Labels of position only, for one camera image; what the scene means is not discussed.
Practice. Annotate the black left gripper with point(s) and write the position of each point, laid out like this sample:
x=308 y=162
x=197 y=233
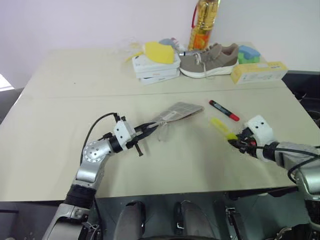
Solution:
x=137 y=138

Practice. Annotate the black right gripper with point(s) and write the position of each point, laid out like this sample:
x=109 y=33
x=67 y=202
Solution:
x=248 y=141

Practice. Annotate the yellow highlighter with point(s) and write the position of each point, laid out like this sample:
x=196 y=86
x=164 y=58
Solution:
x=221 y=127

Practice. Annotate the grid pattern zip pouch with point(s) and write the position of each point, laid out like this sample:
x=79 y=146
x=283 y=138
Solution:
x=181 y=111

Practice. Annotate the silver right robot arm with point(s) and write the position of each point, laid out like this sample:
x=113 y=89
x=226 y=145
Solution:
x=295 y=157

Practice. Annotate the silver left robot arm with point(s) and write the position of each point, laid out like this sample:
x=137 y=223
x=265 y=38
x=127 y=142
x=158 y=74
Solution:
x=91 y=160

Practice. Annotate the red marker black cap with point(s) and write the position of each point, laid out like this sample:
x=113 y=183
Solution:
x=223 y=110

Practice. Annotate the white flat box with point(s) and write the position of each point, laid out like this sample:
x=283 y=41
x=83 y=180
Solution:
x=152 y=64
x=157 y=73
x=157 y=79

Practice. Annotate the yellow white carton box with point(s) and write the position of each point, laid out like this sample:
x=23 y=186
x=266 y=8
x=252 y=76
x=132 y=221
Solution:
x=260 y=73

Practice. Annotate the yellow folded cloth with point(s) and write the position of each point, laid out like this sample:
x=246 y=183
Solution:
x=160 y=52

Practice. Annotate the black equipment beside table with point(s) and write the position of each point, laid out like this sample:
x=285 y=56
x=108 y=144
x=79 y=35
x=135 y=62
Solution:
x=303 y=100

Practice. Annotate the clear plastic wrap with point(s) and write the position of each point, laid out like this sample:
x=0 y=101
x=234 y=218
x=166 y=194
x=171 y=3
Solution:
x=133 y=50

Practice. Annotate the silver blue pen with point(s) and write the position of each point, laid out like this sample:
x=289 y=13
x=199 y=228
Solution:
x=186 y=53

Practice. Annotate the dark rounded shape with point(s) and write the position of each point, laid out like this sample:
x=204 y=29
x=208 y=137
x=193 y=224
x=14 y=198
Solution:
x=191 y=216
x=132 y=220

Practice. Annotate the green sponge block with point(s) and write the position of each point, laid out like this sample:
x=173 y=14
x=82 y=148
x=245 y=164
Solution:
x=246 y=59

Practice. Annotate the grey brown sneaker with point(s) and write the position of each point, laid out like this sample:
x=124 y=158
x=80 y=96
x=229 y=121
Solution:
x=210 y=61

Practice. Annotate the grey blue soft item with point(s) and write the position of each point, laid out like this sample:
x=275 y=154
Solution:
x=167 y=41

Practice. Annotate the blue sponge block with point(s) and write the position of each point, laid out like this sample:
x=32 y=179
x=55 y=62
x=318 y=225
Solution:
x=250 y=52

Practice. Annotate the yellow cooking oil bottle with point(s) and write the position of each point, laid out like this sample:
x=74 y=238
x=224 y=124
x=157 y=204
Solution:
x=203 y=25

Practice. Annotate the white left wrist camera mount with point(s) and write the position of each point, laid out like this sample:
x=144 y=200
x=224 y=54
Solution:
x=122 y=132

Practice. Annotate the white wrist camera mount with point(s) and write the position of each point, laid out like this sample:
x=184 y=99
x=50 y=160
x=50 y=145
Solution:
x=122 y=132
x=260 y=128

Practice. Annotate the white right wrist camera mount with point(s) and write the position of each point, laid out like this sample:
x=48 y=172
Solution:
x=260 y=128

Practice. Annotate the black metal bracket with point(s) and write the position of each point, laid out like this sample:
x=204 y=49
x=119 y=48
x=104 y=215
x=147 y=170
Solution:
x=235 y=222

